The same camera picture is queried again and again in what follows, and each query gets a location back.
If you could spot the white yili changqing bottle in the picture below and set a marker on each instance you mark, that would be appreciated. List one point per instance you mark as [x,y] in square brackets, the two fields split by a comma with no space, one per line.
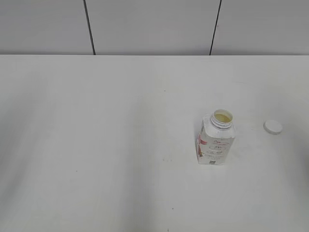
[215,138]

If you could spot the white plastic bottle cap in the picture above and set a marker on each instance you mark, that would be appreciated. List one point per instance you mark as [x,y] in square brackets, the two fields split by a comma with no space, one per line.
[273,127]

